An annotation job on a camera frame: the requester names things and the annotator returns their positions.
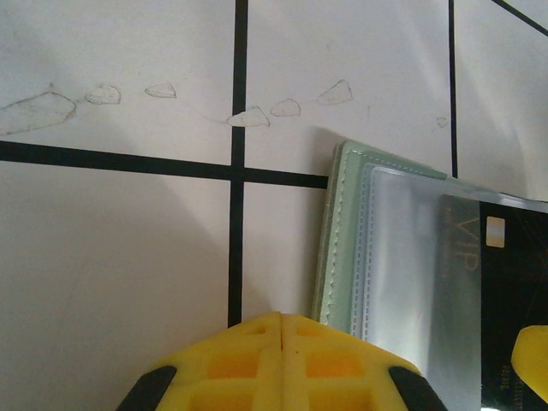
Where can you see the pale green card holder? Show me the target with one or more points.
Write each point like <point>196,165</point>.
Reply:
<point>342,235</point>

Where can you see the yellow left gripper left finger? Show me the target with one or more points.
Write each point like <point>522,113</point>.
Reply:
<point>222,377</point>

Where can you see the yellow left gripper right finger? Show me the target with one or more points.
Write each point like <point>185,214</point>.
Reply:
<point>342,377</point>

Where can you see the black VIP card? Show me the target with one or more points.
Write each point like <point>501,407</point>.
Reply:
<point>514,278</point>

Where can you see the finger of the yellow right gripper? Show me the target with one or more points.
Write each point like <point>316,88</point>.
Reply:
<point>533,355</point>

